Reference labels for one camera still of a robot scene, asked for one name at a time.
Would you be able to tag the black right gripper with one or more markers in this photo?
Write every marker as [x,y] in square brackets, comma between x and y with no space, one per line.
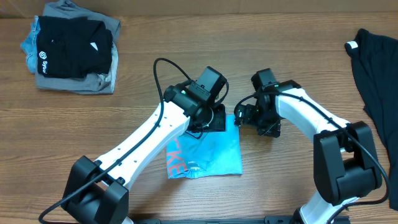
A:
[273,130]

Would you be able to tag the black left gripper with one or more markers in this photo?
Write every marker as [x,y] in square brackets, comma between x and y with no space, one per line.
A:
[217,122]

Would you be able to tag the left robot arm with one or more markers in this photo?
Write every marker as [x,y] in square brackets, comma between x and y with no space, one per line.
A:
[98,191]

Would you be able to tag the folded blue denim garment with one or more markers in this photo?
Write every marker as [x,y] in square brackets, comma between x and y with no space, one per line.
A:
[29,46]

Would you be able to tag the folded grey garment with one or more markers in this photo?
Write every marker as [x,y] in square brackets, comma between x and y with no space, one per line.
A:
[93,83]

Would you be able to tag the black unfolded shirt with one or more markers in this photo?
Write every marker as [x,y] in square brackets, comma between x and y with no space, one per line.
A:
[374,67]

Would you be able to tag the light blue printed t-shirt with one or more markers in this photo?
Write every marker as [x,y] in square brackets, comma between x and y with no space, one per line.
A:
[215,153]

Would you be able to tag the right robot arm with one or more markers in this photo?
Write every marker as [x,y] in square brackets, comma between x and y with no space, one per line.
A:
[345,164]

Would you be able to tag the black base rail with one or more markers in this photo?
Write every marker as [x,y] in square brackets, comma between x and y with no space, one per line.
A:
[211,221]

